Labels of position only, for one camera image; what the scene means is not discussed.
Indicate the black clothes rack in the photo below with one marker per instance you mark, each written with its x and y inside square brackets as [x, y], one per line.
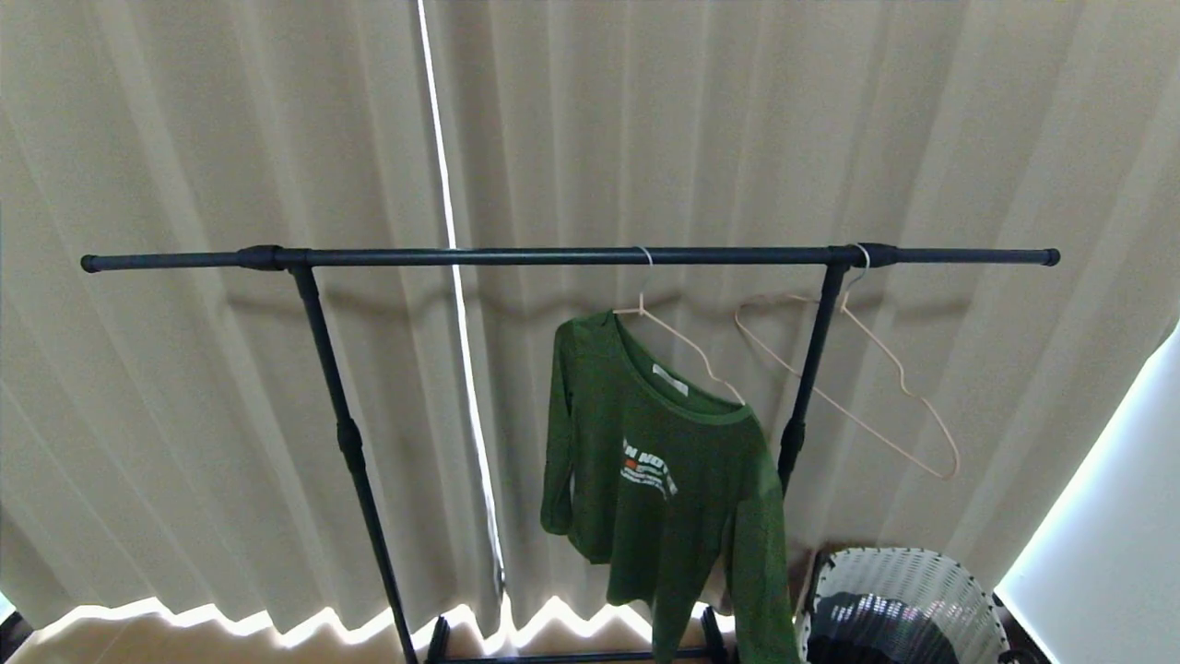
[553, 256]

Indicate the green long-sleeved shirt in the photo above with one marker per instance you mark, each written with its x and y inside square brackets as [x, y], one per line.
[664, 433]

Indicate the beige curtain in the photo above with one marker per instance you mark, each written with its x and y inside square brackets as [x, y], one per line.
[230, 138]

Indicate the pink clothes hanger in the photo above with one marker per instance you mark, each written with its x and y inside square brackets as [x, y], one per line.
[956, 458]
[640, 312]

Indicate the white laundry basket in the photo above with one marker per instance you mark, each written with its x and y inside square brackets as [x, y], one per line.
[913, 572]

